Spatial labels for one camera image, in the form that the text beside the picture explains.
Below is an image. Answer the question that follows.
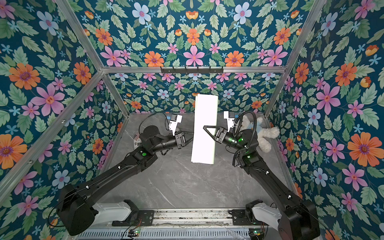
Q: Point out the right circuit board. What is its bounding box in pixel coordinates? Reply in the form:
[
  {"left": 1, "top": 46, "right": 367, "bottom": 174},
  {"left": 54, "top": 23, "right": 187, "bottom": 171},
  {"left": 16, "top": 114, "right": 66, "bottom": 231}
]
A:
[{"left": 249, "top": 229, "right": 265, "bottom": 240}]

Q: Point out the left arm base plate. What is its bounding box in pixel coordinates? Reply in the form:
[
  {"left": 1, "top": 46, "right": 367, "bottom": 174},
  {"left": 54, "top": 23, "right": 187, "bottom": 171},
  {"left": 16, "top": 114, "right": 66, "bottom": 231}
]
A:
[{"left": 112, "top": 210, "right": 155, "bottom": 227}]

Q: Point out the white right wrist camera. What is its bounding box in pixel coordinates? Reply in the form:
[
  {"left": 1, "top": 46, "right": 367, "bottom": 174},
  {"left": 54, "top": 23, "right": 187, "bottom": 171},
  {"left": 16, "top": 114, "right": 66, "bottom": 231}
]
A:
[{"left": 223, "top": 111, "right": 236, "bottom": 130}]

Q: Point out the black hook rail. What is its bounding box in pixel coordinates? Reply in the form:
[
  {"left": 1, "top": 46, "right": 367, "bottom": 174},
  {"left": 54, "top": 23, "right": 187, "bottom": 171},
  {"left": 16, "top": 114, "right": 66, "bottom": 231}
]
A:
[{"left": 160, "top": 67, "right": 224, "bottom": 75}]

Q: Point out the circuit board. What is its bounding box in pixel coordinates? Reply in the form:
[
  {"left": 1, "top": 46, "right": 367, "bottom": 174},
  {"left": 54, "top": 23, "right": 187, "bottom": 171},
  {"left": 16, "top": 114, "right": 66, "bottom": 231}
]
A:
[
  {"left": 249, "top": 229, "right": 265, "bottom": 240},
  {"left": 127, "top": 230, "right": 140, "bottom": 238}
]

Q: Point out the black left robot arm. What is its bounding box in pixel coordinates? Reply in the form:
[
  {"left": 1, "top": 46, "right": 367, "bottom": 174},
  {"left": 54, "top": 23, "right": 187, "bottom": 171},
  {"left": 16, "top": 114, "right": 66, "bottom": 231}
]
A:
[{"left": 57, "top": 126, "right": 193, "bottom": 236}]

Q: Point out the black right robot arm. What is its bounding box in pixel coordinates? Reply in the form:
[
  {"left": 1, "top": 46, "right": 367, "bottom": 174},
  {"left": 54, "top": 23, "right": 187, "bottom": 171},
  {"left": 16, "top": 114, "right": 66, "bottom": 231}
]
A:
[{"left": 203, "top": 126, "right": 320, "bottom": 240}]

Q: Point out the white teddy bear blue hoodie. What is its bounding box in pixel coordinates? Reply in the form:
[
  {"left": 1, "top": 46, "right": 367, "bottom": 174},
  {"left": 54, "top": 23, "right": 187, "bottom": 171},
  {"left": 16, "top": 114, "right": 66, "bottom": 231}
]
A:
[{"left": 241, "top": 116, "right": 280, "bottom": 153}]

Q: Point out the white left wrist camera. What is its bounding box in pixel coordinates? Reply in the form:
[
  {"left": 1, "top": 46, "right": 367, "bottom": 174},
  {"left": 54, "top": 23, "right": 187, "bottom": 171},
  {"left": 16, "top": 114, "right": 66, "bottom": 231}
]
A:
[{"left": 169, "top": 114, "right": 183, "bottom": 135}]

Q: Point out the light green rectangular paper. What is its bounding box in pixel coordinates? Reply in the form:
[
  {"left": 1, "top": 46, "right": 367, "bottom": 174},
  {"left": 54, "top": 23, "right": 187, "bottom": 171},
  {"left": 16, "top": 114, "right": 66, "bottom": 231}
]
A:
[{"left": 191, "top": 94, "right": 219, "bottom": 165}]

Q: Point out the left circuit board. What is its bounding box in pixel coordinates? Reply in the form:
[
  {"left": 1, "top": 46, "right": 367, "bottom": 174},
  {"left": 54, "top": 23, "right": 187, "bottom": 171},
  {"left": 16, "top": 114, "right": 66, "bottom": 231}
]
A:
[{"left": 127, "top": 230, "right": 140, "bottom": 238}]

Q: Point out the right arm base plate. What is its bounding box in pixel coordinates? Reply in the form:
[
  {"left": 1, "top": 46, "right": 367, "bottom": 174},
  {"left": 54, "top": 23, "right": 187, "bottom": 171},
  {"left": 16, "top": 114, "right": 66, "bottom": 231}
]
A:
[{"left": 228, "top": 209, "right": 268, "bottom": 227}]

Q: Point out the aluminium front rail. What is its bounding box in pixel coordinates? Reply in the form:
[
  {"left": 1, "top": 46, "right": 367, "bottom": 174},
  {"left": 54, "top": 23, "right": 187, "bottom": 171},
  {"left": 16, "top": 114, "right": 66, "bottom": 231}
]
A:
[{"left": 71, "top": 208, "right": 283, "bottom": 229}]

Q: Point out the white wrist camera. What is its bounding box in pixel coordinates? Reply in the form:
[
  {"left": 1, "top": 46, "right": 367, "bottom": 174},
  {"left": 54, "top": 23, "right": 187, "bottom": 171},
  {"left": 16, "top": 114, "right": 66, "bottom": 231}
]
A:
[
  {"left": 169, "top": 114, "right": 183, "bottom": 135},
  {"left": 223, "top": 111, "right": 236, "bottom": 130}
]

